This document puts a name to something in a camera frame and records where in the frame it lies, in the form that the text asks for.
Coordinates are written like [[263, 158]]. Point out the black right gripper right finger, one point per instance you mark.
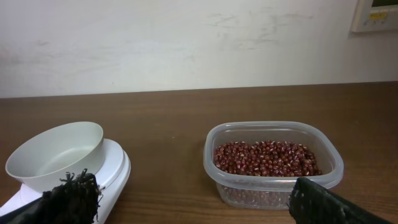
[[310, 203]]

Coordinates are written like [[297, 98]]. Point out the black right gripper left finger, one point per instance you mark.
[[76, 201]]

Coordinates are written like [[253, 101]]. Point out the white digital kitchen scale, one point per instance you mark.
[[112, 177]]

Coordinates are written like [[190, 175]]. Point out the white round bowl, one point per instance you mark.
[[43, 160]]

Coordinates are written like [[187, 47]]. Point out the red adzuki beans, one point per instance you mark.
[[266, 159]]

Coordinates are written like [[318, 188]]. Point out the clear plastic container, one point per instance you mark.
[[269, 192]]

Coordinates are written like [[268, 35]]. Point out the beige wall control panel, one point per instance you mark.
[[375, 15]]

